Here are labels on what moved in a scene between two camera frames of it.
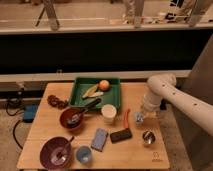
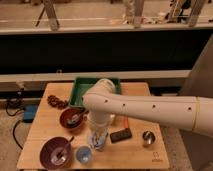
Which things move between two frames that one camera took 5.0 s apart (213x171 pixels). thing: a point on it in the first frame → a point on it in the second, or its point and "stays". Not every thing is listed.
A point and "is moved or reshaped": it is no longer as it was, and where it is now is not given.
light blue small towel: x=138 y=118 is moved or reshaped
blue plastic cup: x=83 y=154 stays
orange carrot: x=126 y=118 stays
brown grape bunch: x=57 y=102 stays
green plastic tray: x=88 y=89 stays
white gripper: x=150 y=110 → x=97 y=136
